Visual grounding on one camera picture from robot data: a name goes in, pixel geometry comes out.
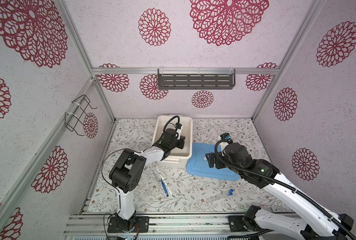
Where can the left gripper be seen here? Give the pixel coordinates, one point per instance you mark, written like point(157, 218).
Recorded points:
point(181, 139)

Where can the grey wall shelf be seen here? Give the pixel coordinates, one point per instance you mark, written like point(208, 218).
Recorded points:
point(199, 81)

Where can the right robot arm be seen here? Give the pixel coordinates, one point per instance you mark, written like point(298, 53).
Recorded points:
point(313, 221)

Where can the clear test tube blue caps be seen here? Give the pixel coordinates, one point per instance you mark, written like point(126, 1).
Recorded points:
point(221, 195)

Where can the black wire wall rack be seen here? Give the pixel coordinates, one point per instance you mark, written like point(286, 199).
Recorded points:
point(82, 121)

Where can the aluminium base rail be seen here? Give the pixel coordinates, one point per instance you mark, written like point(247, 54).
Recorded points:
point(156, 224)

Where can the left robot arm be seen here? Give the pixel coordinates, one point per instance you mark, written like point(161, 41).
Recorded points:
point(127, 170)

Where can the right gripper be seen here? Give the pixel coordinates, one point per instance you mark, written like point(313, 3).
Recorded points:
point(218, 156)

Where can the white plastic storage bin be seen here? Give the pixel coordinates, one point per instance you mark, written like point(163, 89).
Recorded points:
point(176, 158)

